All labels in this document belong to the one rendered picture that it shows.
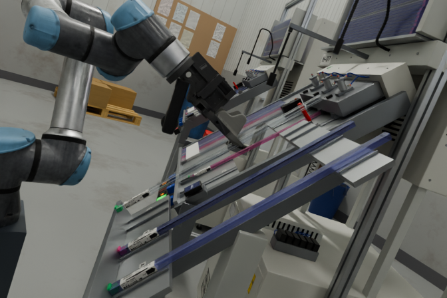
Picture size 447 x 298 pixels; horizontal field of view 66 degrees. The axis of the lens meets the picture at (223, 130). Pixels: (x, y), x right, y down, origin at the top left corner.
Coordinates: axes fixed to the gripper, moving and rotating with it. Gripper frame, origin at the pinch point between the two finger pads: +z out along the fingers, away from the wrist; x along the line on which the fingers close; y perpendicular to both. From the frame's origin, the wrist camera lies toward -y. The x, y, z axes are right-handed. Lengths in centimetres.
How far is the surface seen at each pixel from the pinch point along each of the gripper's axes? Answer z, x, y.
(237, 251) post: 11.4, -13.9, -13.4
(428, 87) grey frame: 28, 10, 47
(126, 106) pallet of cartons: -13, 484, -96
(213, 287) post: 15.2, -11.5, -22.6
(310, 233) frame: 62, 44, -4
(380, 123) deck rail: 28.9, 14.0, 32.6
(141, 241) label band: -2.2, -11.6, -24.9
